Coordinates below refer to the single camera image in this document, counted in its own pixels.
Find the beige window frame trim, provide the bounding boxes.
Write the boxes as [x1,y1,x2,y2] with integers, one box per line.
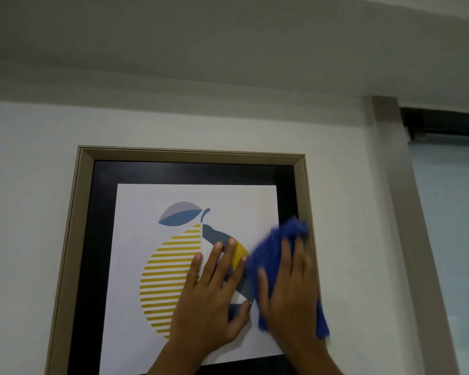
[371,95,456,375]

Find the black roller blind housing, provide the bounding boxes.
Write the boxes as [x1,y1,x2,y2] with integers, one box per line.
[399,107,469,142]

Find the person's right hand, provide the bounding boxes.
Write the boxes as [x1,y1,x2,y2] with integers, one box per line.
[256,233,323,350]

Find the blue microfiber cloth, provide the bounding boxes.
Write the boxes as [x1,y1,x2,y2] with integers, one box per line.
[245,216,330,342]

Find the person's left forearm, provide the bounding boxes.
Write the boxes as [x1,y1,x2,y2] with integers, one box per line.
[146,341,211,375]

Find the framed lemon art print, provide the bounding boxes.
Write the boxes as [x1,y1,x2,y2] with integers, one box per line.
[44,144,326,375]

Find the person's left hand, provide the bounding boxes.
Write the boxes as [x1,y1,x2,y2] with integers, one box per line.
[168,237,252,361]

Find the person's right forearm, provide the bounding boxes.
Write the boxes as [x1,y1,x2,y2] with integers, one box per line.
[283,340,350,375]

